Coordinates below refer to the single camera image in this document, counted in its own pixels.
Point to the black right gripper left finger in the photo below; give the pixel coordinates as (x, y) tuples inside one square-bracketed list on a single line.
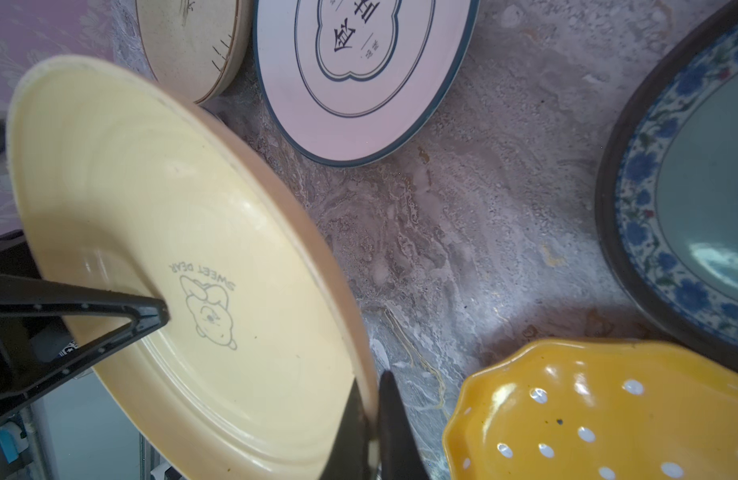
[(51, 332)]

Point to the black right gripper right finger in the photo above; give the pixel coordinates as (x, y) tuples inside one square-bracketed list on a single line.
[(400, 459)]

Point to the pale yellow bear plate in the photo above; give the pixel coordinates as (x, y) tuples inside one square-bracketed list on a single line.
[(123, 187)]

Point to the yellow polka dot plate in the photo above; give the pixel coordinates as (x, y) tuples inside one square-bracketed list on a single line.
[(561, 409)]

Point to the beige plate with wheat sprig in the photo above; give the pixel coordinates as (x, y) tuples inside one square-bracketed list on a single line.
[(195, 47)]

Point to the teal blue floral plate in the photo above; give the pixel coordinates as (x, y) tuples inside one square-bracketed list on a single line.
[(666, 198)]

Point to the white plate with quatrefoil border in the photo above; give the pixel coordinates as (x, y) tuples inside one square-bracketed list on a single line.
[(350, 82)]

